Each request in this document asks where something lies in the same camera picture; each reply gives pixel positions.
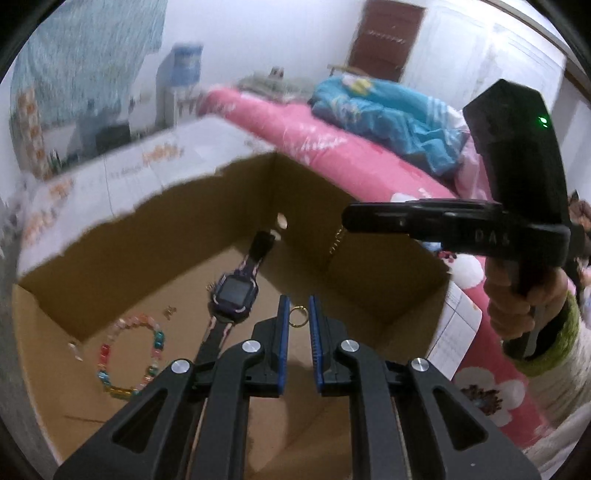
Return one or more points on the white panelled door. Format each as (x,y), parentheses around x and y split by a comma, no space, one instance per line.
(485,55)

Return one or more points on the blue water bottle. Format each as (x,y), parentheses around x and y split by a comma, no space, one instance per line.
(188,64)

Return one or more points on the grey green blanket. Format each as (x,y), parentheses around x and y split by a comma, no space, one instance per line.
(268,85)

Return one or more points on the orange floral cloth strip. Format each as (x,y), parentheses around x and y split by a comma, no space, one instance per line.
(32,134)

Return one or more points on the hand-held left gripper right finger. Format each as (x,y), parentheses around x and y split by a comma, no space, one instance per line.
(315,341)

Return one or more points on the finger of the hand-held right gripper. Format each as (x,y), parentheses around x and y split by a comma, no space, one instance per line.
(383,217)

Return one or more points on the blue printed blanket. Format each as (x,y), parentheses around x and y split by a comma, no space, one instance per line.
(392,120)

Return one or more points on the brown cardboard box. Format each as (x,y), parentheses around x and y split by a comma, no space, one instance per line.
(138,258)

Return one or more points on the person's right forearm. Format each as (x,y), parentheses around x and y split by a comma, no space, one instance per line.
(563,369)

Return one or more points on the small gold earring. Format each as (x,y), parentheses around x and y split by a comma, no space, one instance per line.
(171,310)

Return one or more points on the light blue lace curtain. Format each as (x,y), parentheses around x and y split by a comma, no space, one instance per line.
(83,55)

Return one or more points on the brown wooden door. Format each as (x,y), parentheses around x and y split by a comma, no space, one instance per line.
(388,41)

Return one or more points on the person's right hand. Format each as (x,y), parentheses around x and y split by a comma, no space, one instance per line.
(505,309)

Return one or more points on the white water dispenser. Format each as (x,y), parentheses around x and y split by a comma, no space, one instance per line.
(173,106)

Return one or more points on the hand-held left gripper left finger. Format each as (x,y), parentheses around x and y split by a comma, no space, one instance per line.
(284,341)

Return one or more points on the wooden chair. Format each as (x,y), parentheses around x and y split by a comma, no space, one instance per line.
(344,68)

